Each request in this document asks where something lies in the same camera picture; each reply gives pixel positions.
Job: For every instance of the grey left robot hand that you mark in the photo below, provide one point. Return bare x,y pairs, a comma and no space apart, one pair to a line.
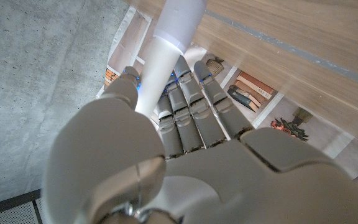
228,180

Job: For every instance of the white PVC pipe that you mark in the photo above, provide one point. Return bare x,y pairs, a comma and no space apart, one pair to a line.
163,62

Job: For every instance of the printed bookshelf backdrop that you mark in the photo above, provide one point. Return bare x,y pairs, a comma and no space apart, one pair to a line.
322,133

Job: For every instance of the black framed perforated panel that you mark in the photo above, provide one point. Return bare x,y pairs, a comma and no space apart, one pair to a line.
11,214

